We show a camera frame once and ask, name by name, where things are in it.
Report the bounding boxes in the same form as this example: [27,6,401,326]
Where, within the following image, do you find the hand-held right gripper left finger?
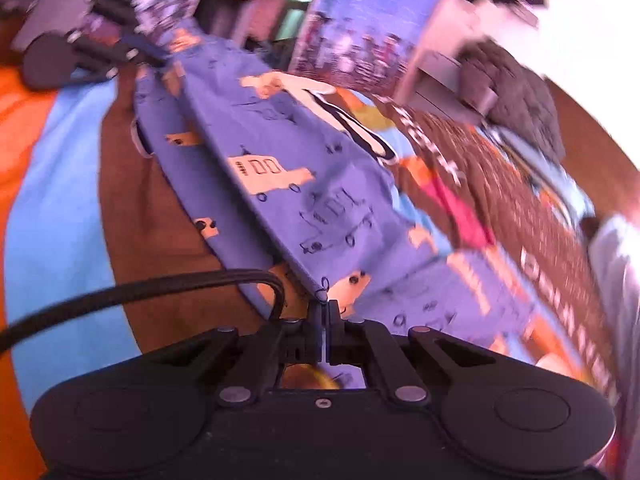
[167,302,327,408]

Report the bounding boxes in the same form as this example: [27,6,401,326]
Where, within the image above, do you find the grey knitted blanket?
[457,39,567,162]

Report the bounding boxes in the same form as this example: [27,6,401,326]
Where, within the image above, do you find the person's grey trouser leg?
[586,214,640,413]

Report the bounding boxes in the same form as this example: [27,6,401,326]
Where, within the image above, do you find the white headboard shelf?
[400,50,498,123]

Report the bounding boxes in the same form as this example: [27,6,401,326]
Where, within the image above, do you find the light blue pillow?
[492,126,597,226]

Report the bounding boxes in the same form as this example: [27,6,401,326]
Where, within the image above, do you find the blue wall poster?
[289,0,468,97]

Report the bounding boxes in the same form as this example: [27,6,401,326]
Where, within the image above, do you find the colourful printed blanket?
[0,15,626,480]

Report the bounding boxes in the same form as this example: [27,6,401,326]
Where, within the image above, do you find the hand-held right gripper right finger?
[326,302,498,407]

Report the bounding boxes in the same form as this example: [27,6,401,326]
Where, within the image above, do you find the black cable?
[0,269,287,356]

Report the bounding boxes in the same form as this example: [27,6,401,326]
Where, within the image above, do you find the blue printed pants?
[129,24,553,377]

